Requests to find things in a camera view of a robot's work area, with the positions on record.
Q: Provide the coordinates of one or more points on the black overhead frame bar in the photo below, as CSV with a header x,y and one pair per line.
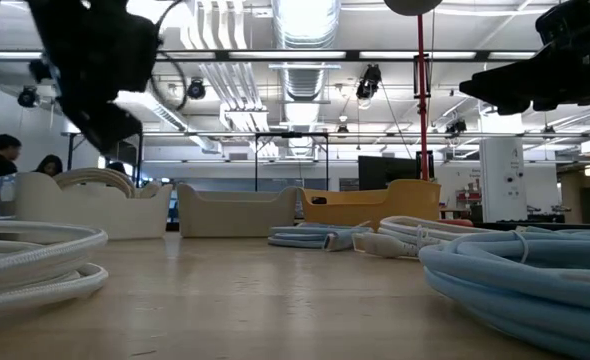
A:
x,y
352,55

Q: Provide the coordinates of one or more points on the silver ventilation duct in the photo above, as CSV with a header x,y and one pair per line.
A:
x,y
305,30

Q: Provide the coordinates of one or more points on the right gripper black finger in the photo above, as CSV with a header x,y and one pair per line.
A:
x,y
550,80

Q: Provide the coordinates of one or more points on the grey plastic bin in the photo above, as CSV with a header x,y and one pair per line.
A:
x,y
235,215

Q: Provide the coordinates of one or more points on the white plastic bin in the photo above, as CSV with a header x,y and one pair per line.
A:
x,y
90,215

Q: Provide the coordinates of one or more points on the black monitor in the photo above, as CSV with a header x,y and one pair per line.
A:
x,y
385,172

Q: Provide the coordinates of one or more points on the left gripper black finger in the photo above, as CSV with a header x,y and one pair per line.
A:
x,y
105,125

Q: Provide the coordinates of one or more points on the black background frame rig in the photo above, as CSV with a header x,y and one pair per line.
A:
x,y
291,134

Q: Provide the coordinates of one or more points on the yellow plastic bin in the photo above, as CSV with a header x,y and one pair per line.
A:
x,y
355,212

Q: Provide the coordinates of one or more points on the white cabinet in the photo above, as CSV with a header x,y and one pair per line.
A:
x,y
502,190

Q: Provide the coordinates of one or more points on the black ceiling spotlight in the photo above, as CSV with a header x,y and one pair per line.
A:
x,y
196,90
27,97
456,126
370,80

